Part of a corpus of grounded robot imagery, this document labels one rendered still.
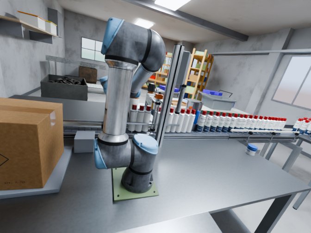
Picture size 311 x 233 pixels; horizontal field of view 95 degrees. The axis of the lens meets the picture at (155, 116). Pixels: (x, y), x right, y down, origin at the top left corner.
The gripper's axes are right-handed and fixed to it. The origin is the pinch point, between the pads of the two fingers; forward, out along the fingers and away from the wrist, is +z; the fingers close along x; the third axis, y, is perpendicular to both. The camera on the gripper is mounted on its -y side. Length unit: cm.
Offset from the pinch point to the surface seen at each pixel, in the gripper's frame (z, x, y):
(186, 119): 17.3, -44.7, -1.8
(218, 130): 45, -74, -1
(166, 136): 22.3, -23.5, -4.8
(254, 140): 79, -113, -4
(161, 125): 3.3, -20.5, -16.2
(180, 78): -20.9, -41.2, -16.8
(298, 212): 191, -143, -41
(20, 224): -11, 40, -56
